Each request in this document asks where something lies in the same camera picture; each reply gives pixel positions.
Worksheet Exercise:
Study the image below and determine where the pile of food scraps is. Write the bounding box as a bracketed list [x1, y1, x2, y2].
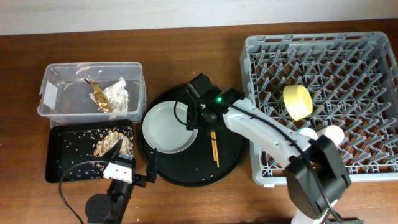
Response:
[93, 131, 134, 157]

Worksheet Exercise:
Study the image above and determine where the wooden chopstick right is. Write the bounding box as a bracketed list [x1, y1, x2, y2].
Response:
[213, 131, 220, 167]

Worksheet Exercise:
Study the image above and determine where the round black serving tray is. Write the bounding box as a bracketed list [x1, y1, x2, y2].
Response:
[139, 85, 248, 187]

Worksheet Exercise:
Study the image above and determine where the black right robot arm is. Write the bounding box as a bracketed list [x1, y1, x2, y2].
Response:
[185, 73, 351, 223]

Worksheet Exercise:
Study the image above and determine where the grey dishwasher rack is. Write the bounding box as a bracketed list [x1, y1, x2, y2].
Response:
[239, 32, 397, 182]

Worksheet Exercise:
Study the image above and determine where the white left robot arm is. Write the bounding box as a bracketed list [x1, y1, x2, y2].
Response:
[85, 140, 157, 223]

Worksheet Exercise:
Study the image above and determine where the clear plastic bin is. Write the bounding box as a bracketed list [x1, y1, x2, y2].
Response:
[37, 62, 146, 127]

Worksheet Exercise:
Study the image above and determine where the black rectangular tray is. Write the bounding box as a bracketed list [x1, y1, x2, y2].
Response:
[45, 120, 134, 183]

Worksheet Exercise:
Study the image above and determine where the yellow bowl with scraps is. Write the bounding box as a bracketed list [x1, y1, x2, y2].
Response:
[283, 85, 313, 121]

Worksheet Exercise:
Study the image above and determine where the white napkin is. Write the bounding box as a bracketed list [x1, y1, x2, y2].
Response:
[89, 77, 129, 113]

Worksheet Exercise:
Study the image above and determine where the grey plate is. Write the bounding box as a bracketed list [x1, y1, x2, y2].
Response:
[142, 101, 198, 154]

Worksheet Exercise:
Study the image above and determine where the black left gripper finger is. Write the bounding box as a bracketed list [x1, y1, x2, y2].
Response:
[101, 139, 123, 162]
[146, 149, 157, 183]

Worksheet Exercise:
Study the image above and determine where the light blue cup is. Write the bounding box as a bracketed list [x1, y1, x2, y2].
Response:
[296, 127, 318, 140]

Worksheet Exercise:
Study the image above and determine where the pink cup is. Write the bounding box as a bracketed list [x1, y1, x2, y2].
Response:
[317, 125, 345, 146]

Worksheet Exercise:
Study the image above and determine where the white label on bin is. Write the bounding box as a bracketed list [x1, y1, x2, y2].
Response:
[43, 81, 58, 110]

